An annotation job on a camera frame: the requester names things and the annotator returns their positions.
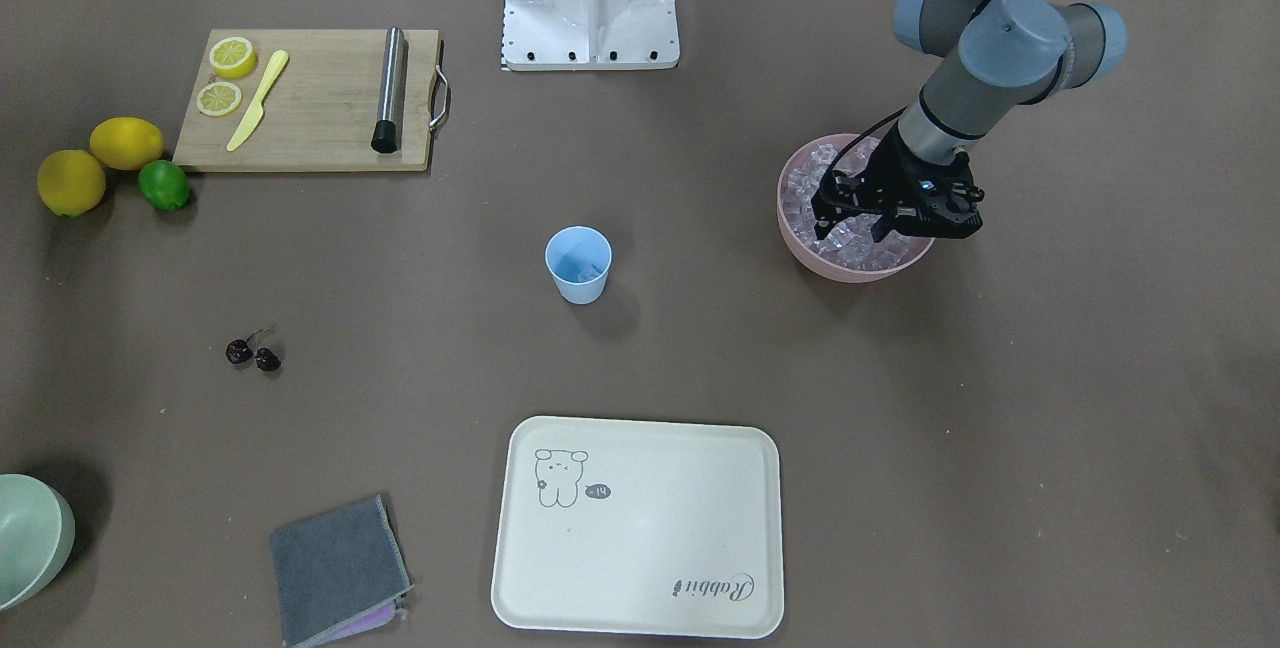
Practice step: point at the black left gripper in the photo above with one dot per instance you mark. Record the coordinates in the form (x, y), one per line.
(893, 172)

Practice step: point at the clear ice cube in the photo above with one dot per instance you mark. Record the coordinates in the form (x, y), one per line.
(587, 274)

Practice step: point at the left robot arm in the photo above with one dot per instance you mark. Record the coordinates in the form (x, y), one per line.
(994, 55)

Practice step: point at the pile of clear ice cubes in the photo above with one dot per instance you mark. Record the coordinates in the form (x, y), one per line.
(815, 188)

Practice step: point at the light blue plastic cup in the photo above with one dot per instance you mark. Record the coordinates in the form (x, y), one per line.
(571, 247)

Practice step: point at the pair of dark cherries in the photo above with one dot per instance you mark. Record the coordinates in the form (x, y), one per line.
(252, 350)

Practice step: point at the pink bowl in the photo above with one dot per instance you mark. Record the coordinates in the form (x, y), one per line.
(850, 266)

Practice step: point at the cream rabbit serving tray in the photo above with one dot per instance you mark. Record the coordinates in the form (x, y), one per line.
(640, 527)

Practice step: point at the steel muddler black tip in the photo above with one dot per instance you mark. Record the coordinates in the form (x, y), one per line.
(387, 133)

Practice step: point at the yellow plastic knife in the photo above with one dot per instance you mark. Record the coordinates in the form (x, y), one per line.
(255, 111)

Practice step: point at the grey folded cloth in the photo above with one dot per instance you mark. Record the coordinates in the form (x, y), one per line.
(338, 574)

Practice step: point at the lemon half upper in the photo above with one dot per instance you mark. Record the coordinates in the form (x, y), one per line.
(233, 57)

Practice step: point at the lemon half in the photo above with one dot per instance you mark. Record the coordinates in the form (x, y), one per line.
(233, 57)
(218, 99)

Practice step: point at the lemon half lower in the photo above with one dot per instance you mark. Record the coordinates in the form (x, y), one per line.
(218, 99)

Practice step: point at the green lime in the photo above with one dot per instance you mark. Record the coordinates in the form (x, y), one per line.
(165, 185)

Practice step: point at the yellow lemon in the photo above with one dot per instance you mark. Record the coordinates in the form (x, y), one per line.
(126, 144)
(71, 182)

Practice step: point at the light green bowl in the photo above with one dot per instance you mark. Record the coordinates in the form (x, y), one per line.
(37, 534)

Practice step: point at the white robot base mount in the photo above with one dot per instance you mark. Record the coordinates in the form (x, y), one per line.
(589, 35)

